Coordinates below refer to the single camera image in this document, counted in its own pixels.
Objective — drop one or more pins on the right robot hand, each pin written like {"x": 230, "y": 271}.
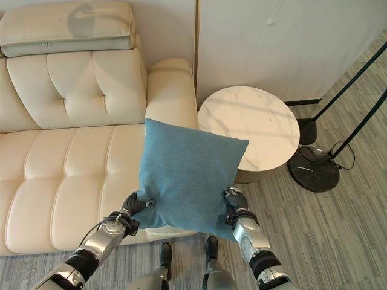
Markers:
{"x": 236, "y": 202}

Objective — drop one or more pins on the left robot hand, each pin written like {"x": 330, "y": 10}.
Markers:
{"x": 135, "y": 205}

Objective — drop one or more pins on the blue square cushion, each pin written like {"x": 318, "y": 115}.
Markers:
{"x": 190, "y": 178}

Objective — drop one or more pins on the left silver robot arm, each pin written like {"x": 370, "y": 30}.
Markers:
{"x": 90, "y": 244}

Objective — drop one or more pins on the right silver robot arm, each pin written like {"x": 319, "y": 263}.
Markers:
{"x": 257, "y": 250}

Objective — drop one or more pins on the cream leather sofa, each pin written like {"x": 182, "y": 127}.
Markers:
{"x": 72, "y": 148}

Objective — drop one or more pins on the cream sofa headrest cushion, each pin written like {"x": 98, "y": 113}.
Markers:
{"x": 66, "y": 27}

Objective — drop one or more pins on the robot right leg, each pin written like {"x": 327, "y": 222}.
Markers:
{"x": 216, "y": 266}

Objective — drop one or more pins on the round white marble side table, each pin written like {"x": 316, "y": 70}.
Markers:
{"x": 248, "y": 127}

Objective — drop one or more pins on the black floor lamp with round base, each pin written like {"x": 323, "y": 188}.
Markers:
{"x": 314, "y": 169}

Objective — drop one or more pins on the black floor lamp with cone base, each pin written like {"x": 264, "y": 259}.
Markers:
{"x": 311, "y": 127}

